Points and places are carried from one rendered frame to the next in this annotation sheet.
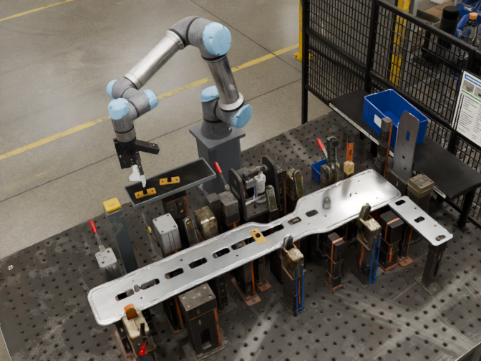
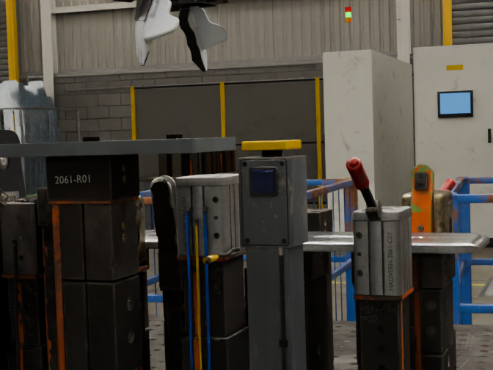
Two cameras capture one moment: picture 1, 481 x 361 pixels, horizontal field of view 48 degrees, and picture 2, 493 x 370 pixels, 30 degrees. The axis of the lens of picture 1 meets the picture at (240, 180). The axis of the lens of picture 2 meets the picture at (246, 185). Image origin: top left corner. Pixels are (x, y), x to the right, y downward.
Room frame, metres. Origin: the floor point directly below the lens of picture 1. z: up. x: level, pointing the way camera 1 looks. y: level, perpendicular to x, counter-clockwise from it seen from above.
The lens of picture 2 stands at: (2.49, 1.34, 1.17)
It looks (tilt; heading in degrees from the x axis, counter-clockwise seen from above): 3 degrees down; 226
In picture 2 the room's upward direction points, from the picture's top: 2 degrees counter-clockwise
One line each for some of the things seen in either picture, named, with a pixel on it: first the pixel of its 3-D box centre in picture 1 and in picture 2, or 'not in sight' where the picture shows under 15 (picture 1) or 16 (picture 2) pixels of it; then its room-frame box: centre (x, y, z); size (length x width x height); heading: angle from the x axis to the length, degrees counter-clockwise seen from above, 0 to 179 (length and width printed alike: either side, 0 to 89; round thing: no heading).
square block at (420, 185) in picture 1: (415, 210); not in sight; (1.73, -0.78, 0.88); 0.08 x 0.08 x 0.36; 24
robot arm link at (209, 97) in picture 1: (214, 102); not in sight; (2.17, 0.09, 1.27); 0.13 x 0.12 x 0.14; 44
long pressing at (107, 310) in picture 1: (254, 240); (93, 236); (1.53, -0.04, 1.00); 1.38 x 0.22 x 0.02; 114
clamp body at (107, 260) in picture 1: (115, 285); (385, 335); (1.46, 0.56, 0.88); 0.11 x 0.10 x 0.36; 24
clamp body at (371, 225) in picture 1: (366, 251); not in sight; (1.53, -0.51, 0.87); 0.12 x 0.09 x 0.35; 24
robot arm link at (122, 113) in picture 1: (121, 114); not in sight; (1.69, 0.41, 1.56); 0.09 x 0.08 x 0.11; 134
